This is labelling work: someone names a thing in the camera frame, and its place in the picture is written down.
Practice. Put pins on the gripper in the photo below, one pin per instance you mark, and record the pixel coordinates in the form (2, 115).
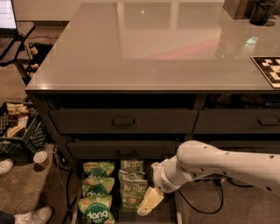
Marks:
(161, 178)

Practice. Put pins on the green kettle chip bag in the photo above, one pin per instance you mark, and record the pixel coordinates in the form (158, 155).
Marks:
(132, 165)
(132, 193)
(130, 175)

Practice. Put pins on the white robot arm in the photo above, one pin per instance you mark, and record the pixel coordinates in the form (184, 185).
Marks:
(196, 160)

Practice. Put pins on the open bottom left drawer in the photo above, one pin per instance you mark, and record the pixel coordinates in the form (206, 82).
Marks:
(164, 213)

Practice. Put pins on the back green Dang chip bag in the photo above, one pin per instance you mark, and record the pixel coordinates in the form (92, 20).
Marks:
(98, 169)

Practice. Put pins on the green dang chip bag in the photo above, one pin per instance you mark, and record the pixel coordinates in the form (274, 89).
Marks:
(96, 209)
(97, 186)
(98, 169)

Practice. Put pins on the front green Dang chip bag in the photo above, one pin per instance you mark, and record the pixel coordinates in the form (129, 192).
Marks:
(96, 209)

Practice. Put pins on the middle green Dang chip bag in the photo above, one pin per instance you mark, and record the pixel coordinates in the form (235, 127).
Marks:
(97, 186)

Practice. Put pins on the middle left dark drawer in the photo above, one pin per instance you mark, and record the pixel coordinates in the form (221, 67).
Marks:
(122, 149)

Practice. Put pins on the top left dark drawer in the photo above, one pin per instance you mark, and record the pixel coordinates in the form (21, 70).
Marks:
(123, 120)

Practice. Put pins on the top right dark drawer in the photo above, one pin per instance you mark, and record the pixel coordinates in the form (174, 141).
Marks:
(238, 121)

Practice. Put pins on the white shoe lower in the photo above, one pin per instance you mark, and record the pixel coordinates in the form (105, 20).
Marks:
(39, 216)

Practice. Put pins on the paper coffee cup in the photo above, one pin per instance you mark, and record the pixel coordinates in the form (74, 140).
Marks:
(41, 158)

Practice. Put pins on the black plastic crate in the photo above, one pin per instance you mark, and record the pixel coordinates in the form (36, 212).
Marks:
(31, 140)

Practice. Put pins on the snack packets in crate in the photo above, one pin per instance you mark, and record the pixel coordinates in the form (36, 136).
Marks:
(19, 115)

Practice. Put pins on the black white fiducial marker board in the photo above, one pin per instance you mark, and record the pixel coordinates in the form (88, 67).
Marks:
(270, 68)

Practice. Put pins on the brown wooden box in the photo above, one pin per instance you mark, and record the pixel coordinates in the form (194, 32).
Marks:
(239, 9)

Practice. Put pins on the black mesh cup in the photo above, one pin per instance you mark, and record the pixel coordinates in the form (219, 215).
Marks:
(262, 11)

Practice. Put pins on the black laptop stand table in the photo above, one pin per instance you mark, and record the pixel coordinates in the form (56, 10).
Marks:
(11, 57)

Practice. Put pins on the open laptop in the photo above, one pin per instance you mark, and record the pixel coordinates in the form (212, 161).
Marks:
(8, 26)

